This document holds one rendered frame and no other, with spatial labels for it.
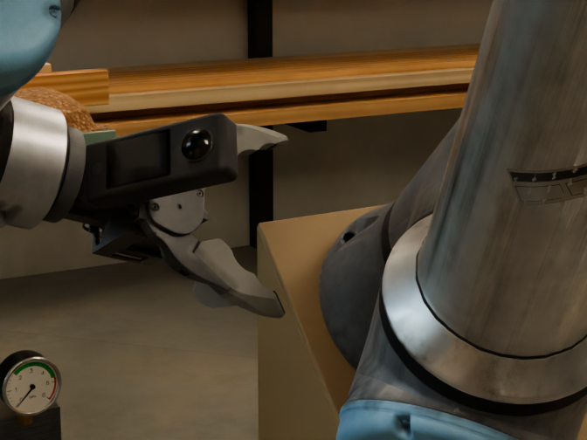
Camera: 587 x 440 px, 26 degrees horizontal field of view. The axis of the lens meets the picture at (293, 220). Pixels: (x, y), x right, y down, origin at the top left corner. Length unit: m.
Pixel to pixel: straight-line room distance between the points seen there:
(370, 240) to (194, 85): 2.54
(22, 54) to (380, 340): 0.28
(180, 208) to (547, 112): 0.40
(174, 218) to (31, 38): 0.23
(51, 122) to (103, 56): 3.02
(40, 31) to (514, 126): 0.29
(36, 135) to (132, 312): 2.72
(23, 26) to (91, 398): 2.30
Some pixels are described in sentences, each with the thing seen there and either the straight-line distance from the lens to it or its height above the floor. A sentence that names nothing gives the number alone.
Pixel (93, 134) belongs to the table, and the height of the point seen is 0.90.
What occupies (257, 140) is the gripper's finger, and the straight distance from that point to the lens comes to 1.01.
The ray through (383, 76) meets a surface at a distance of 3.78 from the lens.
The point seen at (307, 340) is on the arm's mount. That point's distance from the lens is 1.05.
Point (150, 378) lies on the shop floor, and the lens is 3.12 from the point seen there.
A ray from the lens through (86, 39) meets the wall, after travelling 3.90.
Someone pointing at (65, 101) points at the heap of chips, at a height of 0.93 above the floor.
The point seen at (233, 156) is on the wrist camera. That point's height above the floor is 0.97.
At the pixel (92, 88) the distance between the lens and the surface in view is 1.51.
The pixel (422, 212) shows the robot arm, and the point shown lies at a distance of 0.91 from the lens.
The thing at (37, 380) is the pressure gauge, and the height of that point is 0.67.
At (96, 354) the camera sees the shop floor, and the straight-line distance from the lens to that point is 3.29.
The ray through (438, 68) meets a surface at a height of 0.62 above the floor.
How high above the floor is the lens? 1.15
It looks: 15 degrees down
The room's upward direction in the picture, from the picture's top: straight up
